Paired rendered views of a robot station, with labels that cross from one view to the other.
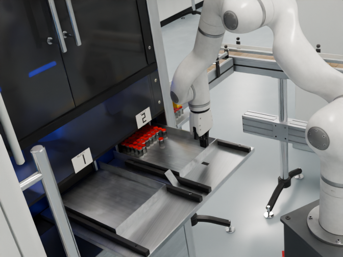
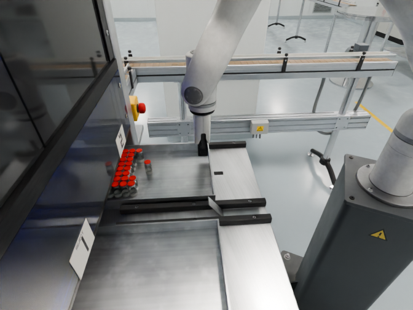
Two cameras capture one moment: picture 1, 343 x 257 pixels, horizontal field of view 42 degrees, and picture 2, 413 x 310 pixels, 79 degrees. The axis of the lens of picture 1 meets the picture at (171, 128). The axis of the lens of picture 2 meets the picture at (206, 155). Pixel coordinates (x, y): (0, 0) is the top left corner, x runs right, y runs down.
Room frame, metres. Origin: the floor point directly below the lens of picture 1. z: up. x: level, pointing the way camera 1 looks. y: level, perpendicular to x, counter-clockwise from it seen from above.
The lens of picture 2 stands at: (1.02, 0.36, 1.42)
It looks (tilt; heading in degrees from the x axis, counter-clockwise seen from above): 37 degrees down; 314
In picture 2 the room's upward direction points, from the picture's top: straight up
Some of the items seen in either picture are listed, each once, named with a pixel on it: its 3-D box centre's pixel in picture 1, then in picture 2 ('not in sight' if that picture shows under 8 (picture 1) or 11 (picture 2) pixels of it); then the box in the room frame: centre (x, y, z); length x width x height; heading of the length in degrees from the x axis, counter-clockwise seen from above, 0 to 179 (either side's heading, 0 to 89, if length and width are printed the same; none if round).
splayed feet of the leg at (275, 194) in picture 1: (284, 186); not in sight; (2.22, -0.64, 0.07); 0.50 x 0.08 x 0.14; 138
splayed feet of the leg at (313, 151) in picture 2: not in sight; (323, 164); (1.46, -1.50, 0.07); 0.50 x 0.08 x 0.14; 138
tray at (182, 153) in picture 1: (165, 148); (157, 171); (1.55, 0.04, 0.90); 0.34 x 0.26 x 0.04; 48
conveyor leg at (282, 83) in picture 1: (283, 133); (184, 130); (2.22, -0.64, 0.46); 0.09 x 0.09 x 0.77; 48
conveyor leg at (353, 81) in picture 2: not in sight; (338, 124); (1.46, -1.50, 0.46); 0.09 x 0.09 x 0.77; 48
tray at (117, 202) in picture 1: (107, 195); (144, 278); (1.30, 0.26, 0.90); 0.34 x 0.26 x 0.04; 48
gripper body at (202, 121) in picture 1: (201, 118); (202, 122); (1.51, -0.12, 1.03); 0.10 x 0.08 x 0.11; 138
